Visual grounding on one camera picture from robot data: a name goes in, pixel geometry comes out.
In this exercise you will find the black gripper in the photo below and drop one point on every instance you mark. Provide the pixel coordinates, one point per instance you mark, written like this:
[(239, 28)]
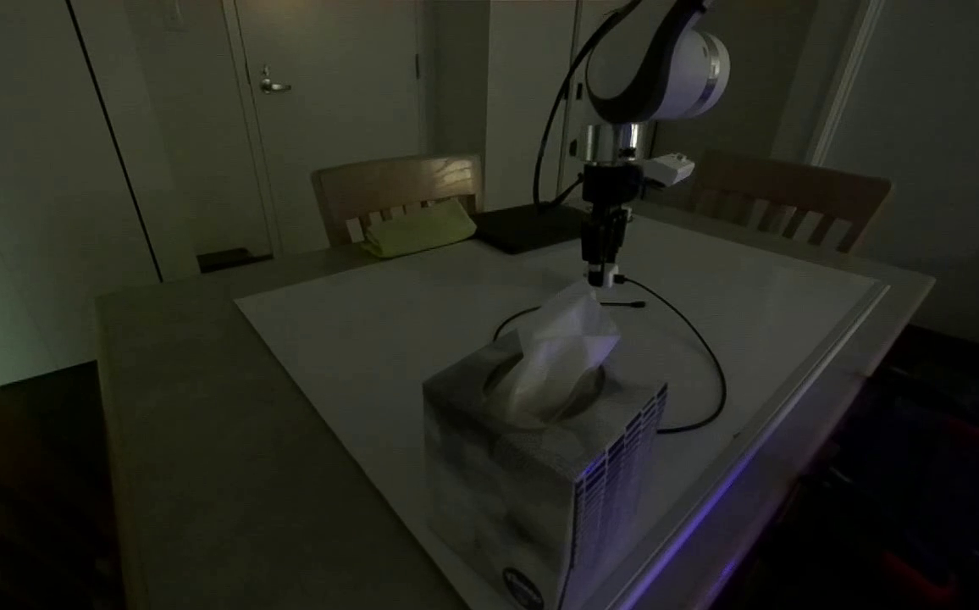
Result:
[(608, 204)]

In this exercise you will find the large white charger adapter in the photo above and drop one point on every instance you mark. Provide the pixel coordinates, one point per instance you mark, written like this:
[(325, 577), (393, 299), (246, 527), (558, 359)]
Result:
[(608, 280)]

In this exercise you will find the black flat pad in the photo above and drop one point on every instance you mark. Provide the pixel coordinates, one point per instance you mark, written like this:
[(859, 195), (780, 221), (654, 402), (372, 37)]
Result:
[(527, 226)]

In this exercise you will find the white tissue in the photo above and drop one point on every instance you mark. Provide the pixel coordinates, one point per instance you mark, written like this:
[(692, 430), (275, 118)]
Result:
[(561, 350)]

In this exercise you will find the yellow-green folded cloth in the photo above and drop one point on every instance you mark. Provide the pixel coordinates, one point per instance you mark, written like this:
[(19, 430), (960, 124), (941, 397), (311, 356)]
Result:
[(420, 233)]

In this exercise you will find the large white table board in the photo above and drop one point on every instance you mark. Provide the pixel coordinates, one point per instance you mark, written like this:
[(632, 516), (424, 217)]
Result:
[(397, 327)]

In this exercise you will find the clear plastic container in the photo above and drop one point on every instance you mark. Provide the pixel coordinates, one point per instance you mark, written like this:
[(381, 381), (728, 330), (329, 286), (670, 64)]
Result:
[(510, 496)]

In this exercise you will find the white door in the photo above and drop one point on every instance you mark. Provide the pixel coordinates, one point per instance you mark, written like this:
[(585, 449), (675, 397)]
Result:
[(340, 113)]

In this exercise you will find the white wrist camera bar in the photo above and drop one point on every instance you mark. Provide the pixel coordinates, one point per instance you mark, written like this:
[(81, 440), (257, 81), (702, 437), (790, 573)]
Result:
[(667, 169)]

